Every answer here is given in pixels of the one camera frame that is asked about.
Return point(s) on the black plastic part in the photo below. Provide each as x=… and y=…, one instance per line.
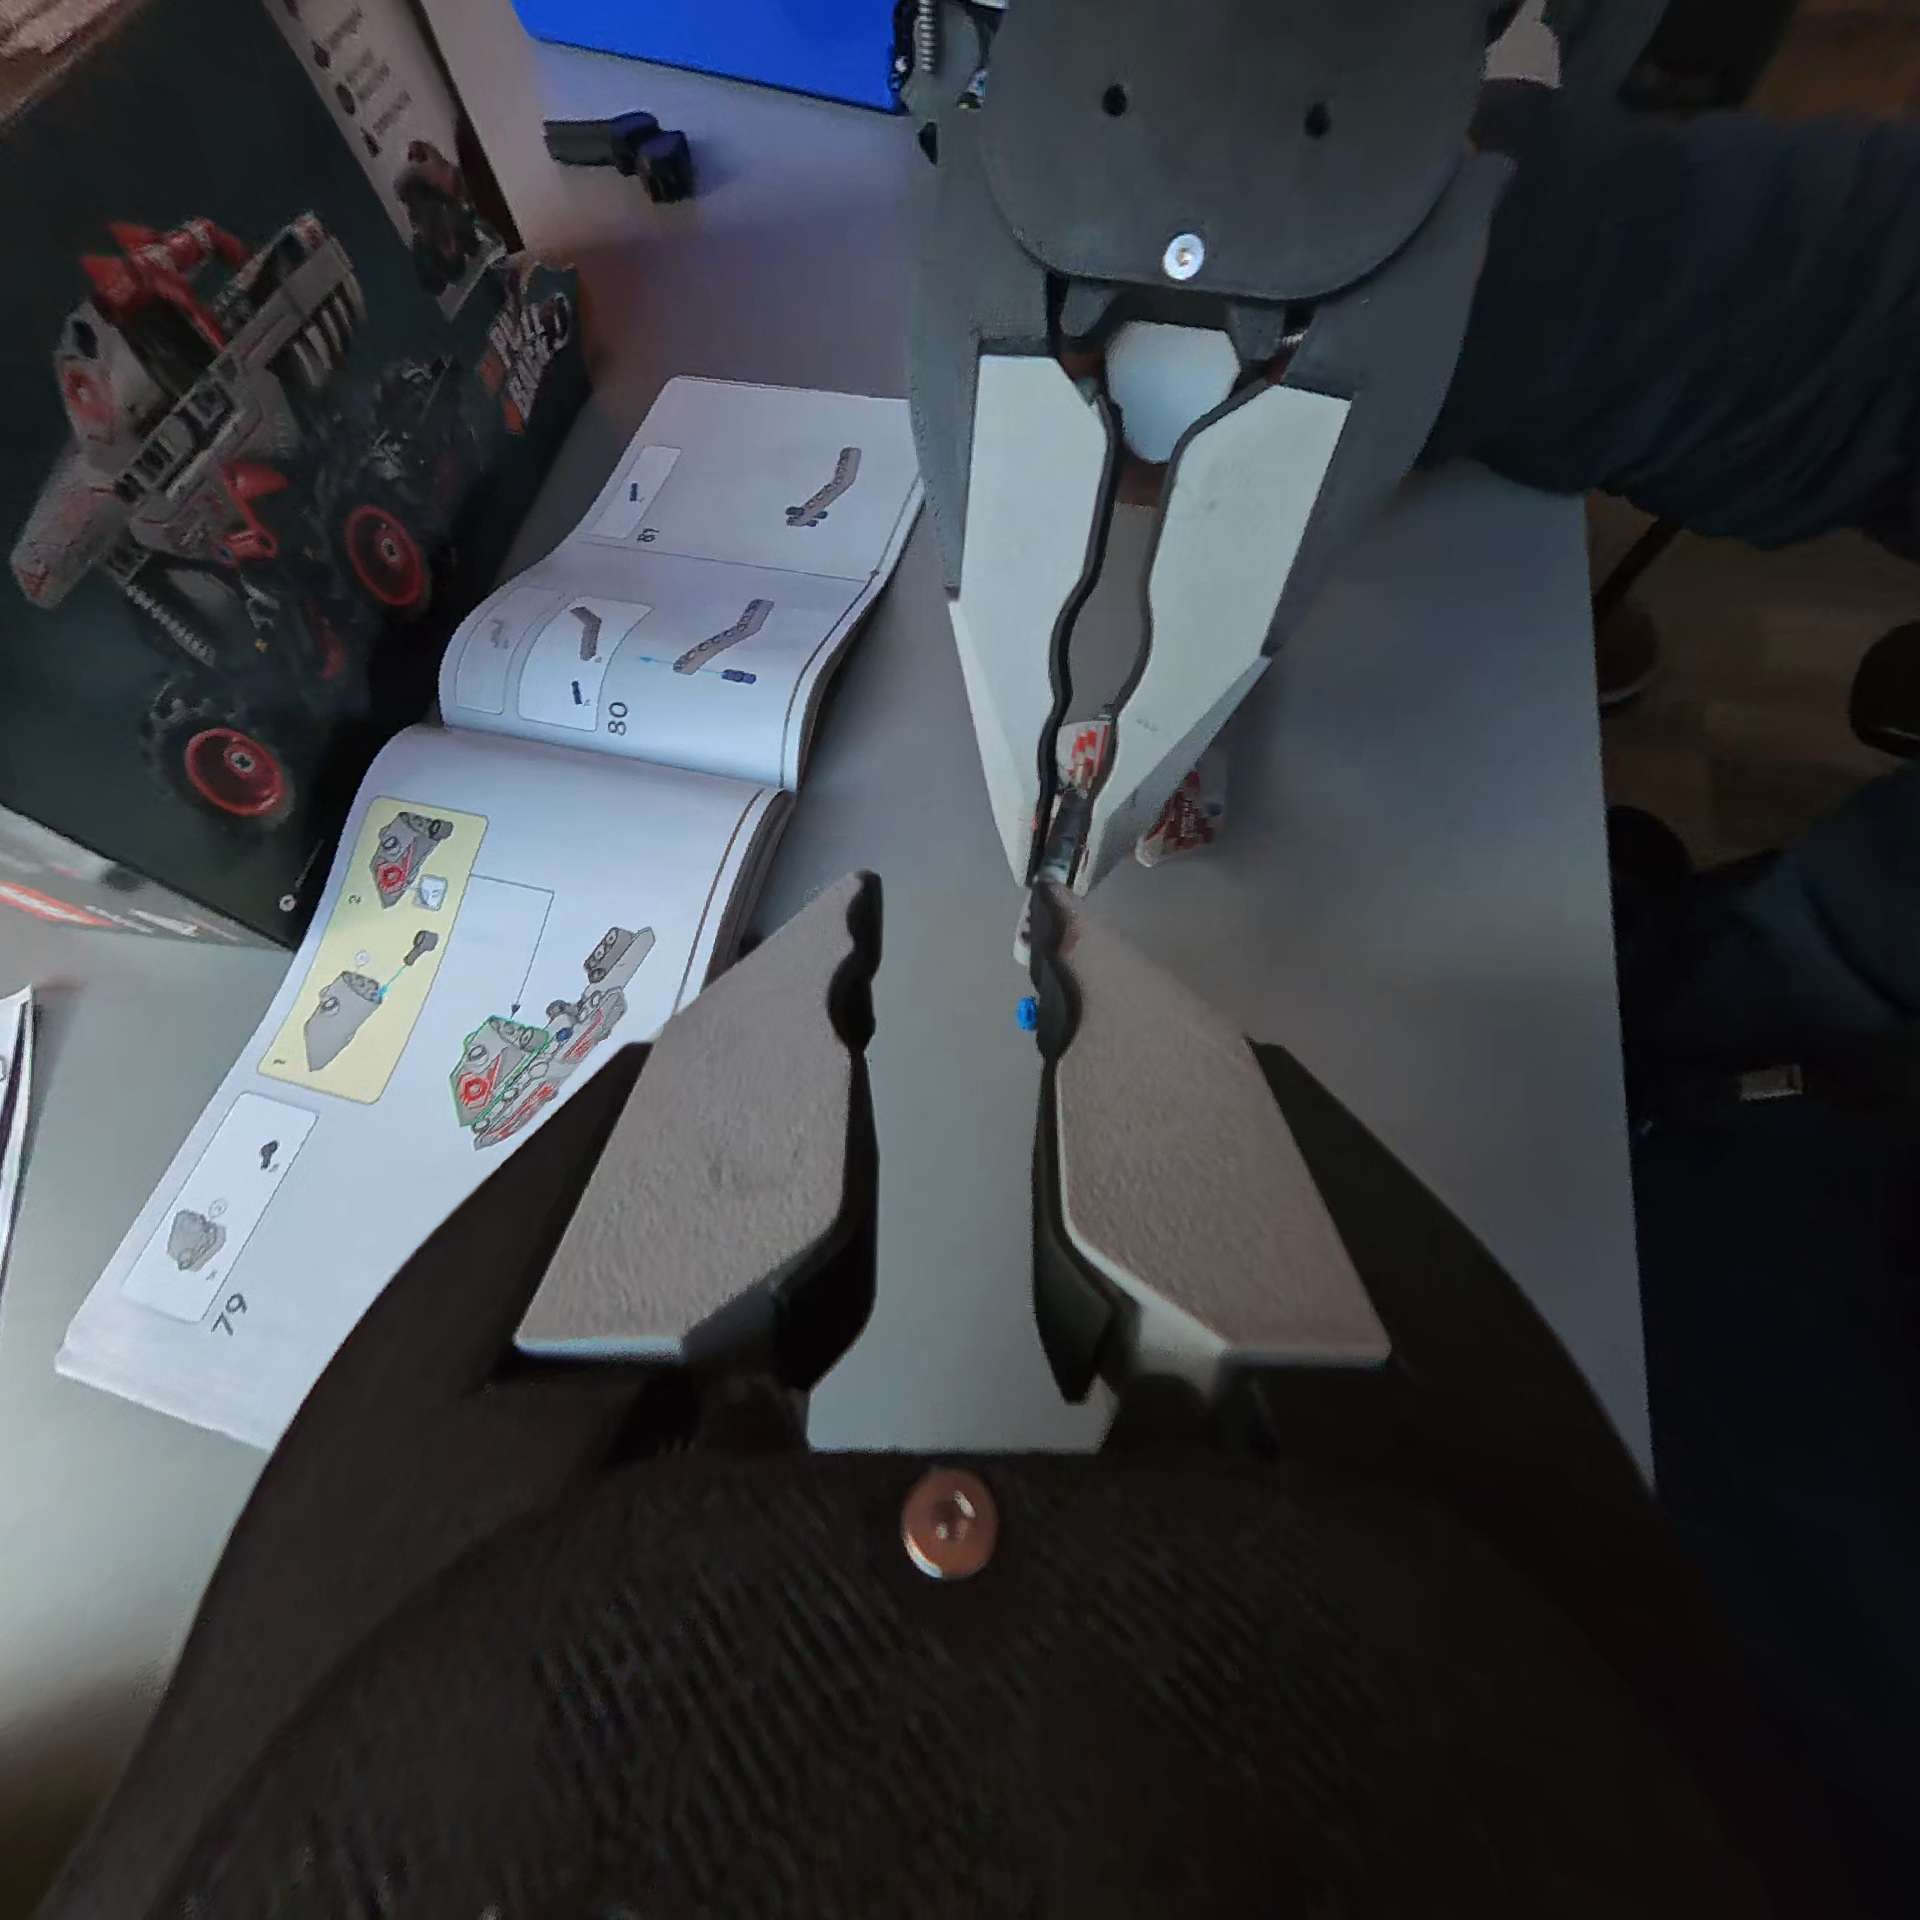
x=623, y=151

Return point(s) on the person's leg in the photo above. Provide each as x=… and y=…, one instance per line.
x=1802, y=961

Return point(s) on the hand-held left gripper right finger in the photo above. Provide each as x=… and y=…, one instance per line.
x=1200, y=1185

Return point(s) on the black lego set box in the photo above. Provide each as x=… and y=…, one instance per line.
x=227, y=572

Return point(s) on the person's right forearm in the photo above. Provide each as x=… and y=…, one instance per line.
x=1695, y=300

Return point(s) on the grey lego beam assembly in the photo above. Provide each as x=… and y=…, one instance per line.
x=1184, y=820

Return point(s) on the black chair base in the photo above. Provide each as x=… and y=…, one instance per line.
x=1888, y=683

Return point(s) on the blue box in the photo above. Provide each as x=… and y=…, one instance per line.
x=704, y=39

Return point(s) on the lego instruction booklet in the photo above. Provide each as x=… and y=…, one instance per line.
x=449, y=961

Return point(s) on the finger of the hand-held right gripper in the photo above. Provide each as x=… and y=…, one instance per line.
x=1027, y=510
x=1244, y=541

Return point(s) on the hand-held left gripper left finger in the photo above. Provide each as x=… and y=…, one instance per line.
x=704, y=1185

